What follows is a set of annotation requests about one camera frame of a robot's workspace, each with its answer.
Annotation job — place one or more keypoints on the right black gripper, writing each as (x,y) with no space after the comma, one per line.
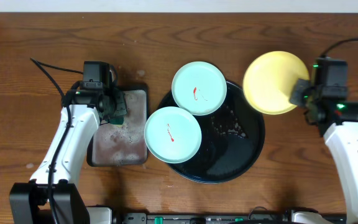
(296,97)

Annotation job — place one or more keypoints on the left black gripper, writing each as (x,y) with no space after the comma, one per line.
(117,106)

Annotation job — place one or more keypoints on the green yellow sponge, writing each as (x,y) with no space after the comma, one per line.
(116,120)

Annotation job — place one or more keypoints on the yellow plate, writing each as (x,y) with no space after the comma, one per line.
(270,79)

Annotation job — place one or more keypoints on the light blue plate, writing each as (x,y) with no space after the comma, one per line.
(199,87)
(172,135)

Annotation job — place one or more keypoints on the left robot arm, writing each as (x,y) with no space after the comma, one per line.
(51,194)

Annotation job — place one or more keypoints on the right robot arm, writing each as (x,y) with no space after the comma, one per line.
(337,122)

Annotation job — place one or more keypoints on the rectangular black soapy tray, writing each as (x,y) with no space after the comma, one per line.
(120,145)

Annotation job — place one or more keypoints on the round black tray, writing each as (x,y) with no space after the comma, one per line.
(232,140)

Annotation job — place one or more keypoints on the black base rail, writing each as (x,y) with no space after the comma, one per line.
(143,218)

